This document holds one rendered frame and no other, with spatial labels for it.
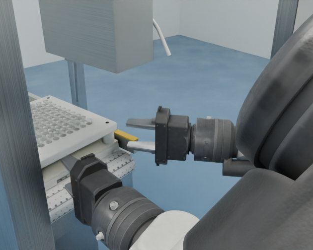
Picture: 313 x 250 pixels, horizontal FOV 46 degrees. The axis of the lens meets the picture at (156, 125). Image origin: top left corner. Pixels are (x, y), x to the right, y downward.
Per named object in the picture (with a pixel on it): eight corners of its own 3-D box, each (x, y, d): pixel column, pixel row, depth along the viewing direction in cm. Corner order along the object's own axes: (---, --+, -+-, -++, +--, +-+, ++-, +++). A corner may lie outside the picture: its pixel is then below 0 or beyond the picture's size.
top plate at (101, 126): (-45, 137, 79) (-48, 129, 78) (50, 101, 95) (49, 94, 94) (19, 181, 65) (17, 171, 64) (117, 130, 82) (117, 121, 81)
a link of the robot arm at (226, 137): (217, 113, 71) (278, 117, 69) (214, 127, 81) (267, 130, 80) (214, 171, 68) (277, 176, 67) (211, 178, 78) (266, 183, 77)
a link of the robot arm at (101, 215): (54, 167, 54) (101, 208, 46) (108, 145, 60) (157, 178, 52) (63, 231, 60) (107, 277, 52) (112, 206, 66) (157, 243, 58)
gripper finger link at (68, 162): (74, 157, 64) (94, 172, 60) (57, 164, 62) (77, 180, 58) (73, 149, 63) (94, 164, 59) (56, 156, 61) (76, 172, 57)
